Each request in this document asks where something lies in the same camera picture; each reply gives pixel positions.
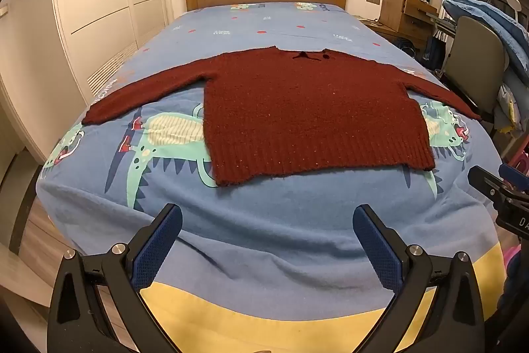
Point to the dark red knit sweater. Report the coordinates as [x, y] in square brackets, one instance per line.
[310, 117]

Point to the grey-green chair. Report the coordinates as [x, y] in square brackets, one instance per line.
[475, 55]

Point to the black bag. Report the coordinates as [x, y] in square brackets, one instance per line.
[434, 51]

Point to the white desk lamp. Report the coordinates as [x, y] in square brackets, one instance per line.
[513, 3]

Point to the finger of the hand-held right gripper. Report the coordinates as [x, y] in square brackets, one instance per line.
[514, 177]
[485, 185]

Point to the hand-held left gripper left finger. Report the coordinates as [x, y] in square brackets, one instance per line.
[159, 249]

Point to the pink cloth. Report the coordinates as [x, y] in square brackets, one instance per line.
[514, 258]

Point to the wooden cabinet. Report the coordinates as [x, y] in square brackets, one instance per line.
[396, 14]

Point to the blue dinosaur print bedsheet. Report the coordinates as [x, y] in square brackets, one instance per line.
[268, 229]

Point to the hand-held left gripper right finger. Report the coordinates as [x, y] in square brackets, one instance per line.
[380, 253]

